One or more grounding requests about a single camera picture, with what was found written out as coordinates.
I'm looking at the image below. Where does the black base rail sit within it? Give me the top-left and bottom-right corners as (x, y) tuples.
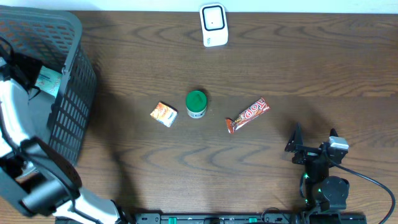
(134, 212), (367, 224)

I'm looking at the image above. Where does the grey plastic mesh basket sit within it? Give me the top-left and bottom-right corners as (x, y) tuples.
(1, 6), (97, 165)

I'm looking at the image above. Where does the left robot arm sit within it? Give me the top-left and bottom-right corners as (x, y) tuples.
(1, 53), (136, 223)

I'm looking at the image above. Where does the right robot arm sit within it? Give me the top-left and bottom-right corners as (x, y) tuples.
(285, 124), (349, 224)

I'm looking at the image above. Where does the white teal wipes packet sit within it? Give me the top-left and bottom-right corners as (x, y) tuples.
(35, 66), (63, 97)

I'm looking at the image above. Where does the green lid jar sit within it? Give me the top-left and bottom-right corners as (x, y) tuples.
(185, 90), (208, 119)

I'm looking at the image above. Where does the red chocolate bar wrapper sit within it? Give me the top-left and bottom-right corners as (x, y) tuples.
(226, 97), (270, 134)

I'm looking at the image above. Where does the small orange snack box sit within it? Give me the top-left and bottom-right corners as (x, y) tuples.
(150, 102), (178, 128)

